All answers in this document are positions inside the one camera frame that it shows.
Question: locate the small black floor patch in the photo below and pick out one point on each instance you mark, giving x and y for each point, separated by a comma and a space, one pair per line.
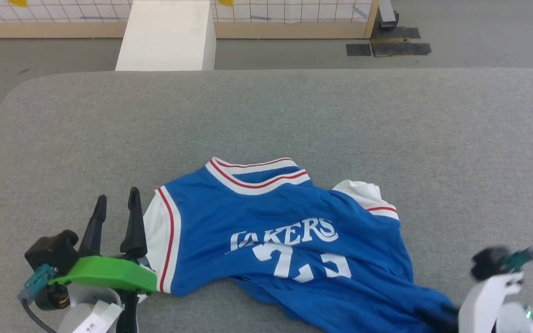
358, 50

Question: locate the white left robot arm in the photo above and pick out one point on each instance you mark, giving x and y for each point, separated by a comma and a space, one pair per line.
88, 312

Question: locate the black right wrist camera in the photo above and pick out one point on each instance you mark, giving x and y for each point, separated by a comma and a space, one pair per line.
488, 262

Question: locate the lemon print partition screen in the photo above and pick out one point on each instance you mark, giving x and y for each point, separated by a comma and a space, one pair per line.
266, 18

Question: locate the large black floor patch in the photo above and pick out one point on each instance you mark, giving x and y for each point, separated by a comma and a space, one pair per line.
400, 44

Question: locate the grey fabric sofa seat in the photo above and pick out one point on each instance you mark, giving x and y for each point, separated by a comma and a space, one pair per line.
294, 115

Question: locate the white rectangular box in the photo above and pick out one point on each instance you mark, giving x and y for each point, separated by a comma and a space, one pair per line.
167, 34

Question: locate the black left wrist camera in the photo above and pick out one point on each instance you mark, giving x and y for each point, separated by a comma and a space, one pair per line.
51, 252

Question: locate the blue white basketball jersey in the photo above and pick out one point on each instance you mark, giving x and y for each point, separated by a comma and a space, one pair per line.
294, 240

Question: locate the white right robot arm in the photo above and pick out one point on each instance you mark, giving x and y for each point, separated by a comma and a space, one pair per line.
525, 321

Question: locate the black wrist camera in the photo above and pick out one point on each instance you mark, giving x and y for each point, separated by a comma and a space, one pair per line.
51, 252
488, 262

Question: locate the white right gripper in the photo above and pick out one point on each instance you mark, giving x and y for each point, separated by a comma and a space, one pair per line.
486, 305

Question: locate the grey metal partition foot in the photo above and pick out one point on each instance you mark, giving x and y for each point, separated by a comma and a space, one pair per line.
387, 14

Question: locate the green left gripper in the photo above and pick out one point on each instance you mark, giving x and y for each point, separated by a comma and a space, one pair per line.
109, 275

